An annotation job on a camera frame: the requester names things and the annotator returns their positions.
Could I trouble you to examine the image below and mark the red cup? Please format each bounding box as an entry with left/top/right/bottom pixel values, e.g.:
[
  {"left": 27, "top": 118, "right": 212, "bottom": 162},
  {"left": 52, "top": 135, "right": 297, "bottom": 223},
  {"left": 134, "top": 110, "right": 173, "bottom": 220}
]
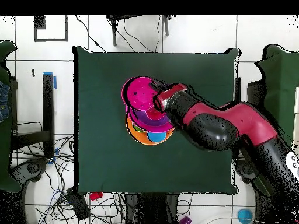
[{"left": 146, "top": 107, "right": 165, "bottom": 121}]

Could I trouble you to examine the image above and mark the red bowl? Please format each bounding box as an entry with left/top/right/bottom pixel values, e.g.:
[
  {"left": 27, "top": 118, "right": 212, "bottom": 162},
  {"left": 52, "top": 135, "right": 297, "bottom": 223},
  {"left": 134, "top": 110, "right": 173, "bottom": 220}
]
[{"left": 121, "top": 76, "right": 162, "bottom": 112}]

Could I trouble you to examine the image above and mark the purple bowl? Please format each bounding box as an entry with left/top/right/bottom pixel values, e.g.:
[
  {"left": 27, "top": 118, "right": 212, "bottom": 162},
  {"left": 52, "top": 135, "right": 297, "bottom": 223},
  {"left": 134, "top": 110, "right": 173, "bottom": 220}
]
[{"left": 131, "top": 107, "right": 172, "bottom": 127}]

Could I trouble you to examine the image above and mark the pink bowl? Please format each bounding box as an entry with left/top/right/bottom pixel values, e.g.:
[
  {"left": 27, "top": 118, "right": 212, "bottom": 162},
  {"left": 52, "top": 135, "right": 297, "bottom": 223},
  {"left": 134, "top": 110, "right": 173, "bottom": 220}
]
[{"left": 125, "top": 104, "right": 176, "bottom": 134}]

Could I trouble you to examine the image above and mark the blue cup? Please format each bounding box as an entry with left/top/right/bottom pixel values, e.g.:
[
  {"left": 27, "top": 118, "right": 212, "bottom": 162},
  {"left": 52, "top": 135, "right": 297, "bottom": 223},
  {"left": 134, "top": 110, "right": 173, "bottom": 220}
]
[
  {"left": 237, "top": 208, "right": 255, "bottom": 224},
  {"left": 147, "top": 131, "right": 167, "bottom": 144}
]

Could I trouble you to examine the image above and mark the orange bowl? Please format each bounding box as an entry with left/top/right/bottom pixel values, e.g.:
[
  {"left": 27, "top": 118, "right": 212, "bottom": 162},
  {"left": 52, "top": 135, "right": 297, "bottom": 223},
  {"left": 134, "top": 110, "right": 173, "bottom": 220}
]
[{"left": 125, "top": 115, "right": 175, "bottom": 146}]

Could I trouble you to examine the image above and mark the dark green tablecloth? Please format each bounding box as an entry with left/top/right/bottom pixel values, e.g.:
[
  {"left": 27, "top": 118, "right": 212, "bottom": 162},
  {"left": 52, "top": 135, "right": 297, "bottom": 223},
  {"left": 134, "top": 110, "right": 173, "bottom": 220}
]
[{"left": 72, "top": 45, "right": 241, "bottom": 195}]

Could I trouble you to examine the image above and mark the black chair base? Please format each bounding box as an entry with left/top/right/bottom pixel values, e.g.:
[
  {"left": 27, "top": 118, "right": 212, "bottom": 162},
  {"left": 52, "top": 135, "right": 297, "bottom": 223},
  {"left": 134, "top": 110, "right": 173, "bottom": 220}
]
[
  {"left": 10, "top": 158, "right": 50, "bottom": 183},
  {"left": 235, "top": 159, "right": 258, "bottom": 184}
]

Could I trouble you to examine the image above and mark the green cloth covered table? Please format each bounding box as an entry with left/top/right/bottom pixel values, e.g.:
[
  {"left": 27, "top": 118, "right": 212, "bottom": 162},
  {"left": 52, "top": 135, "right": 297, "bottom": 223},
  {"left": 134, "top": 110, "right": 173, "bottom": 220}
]
[
  {"left": 253, "top": 43, "right": 299, "bottom": 150},
  {"left": 0, "top": 40, "right": 23, "bottom": 194}
]

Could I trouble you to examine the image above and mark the blue tape strip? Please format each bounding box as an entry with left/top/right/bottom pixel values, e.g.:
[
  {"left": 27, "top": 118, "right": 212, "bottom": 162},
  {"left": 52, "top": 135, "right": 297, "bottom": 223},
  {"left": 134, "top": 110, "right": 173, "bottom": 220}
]
[{"left": 43, "top": 71, "right": 57, "bottom": 90}]

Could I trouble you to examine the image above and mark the small red object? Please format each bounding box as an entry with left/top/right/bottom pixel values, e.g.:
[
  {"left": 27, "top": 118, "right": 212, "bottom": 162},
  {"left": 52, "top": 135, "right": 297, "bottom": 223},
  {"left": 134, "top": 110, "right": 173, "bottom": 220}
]
[{"left": 89, "top": 191, "right": 104, "bottom": 201}]

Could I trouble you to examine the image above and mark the purple cup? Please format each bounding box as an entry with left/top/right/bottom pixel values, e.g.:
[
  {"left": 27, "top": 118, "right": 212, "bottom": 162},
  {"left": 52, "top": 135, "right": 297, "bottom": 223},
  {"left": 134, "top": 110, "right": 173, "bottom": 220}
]
[{"left": 178, "top": 215, "right": 193, "bottom": 224}]

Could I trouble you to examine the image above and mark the black power strip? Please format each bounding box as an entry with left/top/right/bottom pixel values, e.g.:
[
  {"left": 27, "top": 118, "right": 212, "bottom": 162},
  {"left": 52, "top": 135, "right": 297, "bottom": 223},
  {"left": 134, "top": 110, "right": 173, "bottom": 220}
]
[{"left": 65, "top": 188, "right": 91, "bottom": 222}]

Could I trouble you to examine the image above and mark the person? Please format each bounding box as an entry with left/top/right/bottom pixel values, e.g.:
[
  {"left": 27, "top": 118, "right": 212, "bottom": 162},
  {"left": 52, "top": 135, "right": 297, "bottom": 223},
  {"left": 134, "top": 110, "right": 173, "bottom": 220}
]
[{"left": 0, "top": 80, "right": 12, "bottom": 124}]

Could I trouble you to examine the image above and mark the black table frame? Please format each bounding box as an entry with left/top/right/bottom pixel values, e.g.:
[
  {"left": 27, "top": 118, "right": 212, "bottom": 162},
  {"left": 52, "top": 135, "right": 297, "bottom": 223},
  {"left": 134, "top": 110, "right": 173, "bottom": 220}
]
[
  {"left": 232, "top": 76, "right": 266, "bottom": 110},
  {"left": 10, "top": 73, "right": 55, "bottom": 160}
]

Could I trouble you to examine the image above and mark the black floor cable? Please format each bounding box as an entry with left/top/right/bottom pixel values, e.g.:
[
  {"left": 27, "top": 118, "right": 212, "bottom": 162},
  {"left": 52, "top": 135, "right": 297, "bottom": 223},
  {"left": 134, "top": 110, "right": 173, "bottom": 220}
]
[{"left": 75, "top": 15, "right": 107, "bottom": 53}]

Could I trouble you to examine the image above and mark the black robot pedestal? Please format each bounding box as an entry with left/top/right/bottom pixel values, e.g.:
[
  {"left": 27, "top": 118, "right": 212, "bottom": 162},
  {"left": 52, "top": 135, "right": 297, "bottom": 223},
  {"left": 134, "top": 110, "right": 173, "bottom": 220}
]
[{"left": 123, "top": 192, "right": 180, "bottom": 224}]

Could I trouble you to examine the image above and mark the black square frame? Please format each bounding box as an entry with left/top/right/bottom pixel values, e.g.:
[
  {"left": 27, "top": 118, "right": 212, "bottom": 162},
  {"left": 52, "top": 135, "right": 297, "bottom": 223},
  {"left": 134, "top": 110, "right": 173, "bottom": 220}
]
[{"left": 34, "top": 15, "right": 69, "bottom": 43}]

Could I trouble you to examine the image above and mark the floor cable bundle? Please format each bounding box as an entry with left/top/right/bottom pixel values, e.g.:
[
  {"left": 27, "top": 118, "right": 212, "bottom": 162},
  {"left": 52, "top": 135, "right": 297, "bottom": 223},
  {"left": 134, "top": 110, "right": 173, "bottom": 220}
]
[{"left": 11, "top": 135, "right": 127, "bottom": 224}]

